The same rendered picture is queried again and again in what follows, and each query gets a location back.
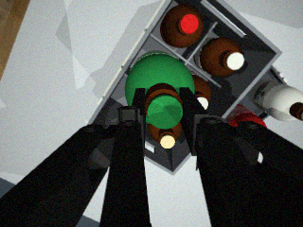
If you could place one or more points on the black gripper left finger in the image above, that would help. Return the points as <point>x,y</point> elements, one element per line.
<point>58,190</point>

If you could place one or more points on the grey rectangular tray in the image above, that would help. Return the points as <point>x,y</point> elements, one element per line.
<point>246,101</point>

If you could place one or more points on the brown glass bottle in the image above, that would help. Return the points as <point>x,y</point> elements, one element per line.
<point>178,24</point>
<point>219,56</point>
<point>202,89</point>
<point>166,137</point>

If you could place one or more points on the green bottle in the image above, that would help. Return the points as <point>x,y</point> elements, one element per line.
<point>161,75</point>

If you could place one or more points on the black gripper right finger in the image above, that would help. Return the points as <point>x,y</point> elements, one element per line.
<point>227,160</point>

